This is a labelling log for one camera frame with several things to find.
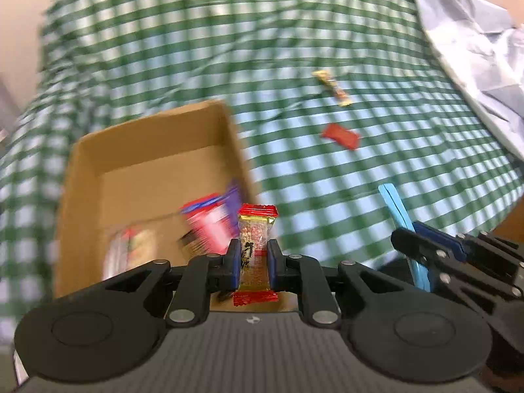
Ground gold wrapped candy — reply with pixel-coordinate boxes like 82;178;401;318
312;69;353;108

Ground grey white bed sheet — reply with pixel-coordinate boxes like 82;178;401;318
409;0;524;160

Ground cardboard box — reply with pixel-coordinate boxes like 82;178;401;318
53;99;304;312

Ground small red sachet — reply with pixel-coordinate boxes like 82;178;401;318
320;123;362;151

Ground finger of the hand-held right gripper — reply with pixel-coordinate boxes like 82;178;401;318
412;220;524;281
390;228;524;321

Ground clear snack packet red ends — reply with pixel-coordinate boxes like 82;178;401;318
233;203;280;307

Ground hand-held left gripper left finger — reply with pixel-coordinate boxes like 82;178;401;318
100;238;242;325

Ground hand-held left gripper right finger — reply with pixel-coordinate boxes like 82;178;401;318
266;238;396;325

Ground green checkered cloth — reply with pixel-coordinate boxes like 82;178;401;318
0;0;524;336

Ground light blue strip packet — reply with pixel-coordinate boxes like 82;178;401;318
377;183;432;292

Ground purple snack packet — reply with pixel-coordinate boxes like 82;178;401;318
221;178;243;217

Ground pale snack packet red print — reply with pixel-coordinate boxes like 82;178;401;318
102;227;158;281

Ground red snack packet blue edge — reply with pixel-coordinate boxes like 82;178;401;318
178;193;232;255

